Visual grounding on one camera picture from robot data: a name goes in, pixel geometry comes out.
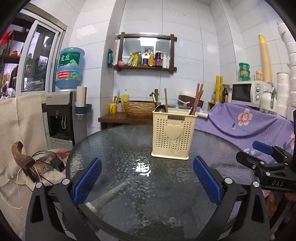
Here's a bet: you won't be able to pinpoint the tall beige cardboard tube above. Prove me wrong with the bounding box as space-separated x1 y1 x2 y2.
258 34 272 83

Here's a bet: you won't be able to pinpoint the round glass table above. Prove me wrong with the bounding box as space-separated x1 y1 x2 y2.
66 125 255 240

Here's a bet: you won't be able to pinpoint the yellow oil bottle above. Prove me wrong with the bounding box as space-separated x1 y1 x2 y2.
149 51 154 67

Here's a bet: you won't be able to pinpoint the blue water jug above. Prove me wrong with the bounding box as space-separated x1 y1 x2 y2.
55 47 85 90

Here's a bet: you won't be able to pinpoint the beige cloth covered chair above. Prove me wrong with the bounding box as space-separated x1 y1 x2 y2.
0 93 70 232

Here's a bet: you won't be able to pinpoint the yellow soap bottle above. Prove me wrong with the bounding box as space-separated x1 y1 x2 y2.
121 89 130 105

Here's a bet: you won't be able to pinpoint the purple floral cloth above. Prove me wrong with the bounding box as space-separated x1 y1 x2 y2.
195 102 295 163

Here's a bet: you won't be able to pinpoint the cream plastic utensil holder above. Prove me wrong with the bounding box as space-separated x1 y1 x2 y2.
151 110 197 160

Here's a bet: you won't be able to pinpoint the white microwave oven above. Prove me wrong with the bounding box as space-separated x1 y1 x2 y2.
231 80 271 108

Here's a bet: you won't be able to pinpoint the paper cup holder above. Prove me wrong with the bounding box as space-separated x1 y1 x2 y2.
75 86 92 120

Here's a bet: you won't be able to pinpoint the wooden framed mirror shelf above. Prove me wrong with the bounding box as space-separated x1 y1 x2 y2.
114 32 177 74

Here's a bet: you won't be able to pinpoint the brass faucet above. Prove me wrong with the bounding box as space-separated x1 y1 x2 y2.
150 89 159 102

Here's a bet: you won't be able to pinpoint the brown wooden chopstick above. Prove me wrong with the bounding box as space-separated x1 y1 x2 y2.
164 88 168 113

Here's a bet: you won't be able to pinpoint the chopsticks pair in holder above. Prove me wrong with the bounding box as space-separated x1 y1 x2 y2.
189 83 203 115

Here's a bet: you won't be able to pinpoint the water dispenser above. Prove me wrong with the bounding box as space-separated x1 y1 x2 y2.
45 90 87 150

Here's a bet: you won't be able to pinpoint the dark soy sauce bottle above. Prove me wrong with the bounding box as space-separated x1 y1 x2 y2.
154 48 163 68

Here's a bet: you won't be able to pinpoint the white kettle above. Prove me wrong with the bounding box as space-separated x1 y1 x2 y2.
259 82 277 114

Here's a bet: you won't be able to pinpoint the green hanging packet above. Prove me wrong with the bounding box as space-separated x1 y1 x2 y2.
107 49 113 68

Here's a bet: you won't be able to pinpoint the brown white rice cooker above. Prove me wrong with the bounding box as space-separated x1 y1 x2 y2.
177 90 196 107

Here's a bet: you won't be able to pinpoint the white pan with lid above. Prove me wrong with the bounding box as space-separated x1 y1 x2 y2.
167 105 209 119

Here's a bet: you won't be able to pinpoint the yellow mug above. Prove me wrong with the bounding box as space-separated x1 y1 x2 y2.
109 103 117 113

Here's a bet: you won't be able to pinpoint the person's right hand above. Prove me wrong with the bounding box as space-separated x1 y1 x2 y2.
285 193 296 202

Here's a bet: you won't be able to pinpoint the dark wooden counter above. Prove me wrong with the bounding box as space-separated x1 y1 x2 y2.
98 113 153 130

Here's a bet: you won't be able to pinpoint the yellow roll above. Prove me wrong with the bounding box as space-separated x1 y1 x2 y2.
215 76 223 102

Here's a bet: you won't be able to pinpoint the stacked white paper cups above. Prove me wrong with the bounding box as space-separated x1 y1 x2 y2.
276 23 295 121

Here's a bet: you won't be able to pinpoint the green instant noodle cups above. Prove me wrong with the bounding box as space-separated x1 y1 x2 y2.
239 62 250 81

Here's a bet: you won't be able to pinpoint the black cables bundle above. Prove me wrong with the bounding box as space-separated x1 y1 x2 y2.
17 150 67 186

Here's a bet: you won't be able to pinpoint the woven brown basin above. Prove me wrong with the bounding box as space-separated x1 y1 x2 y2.
123 101 161 117

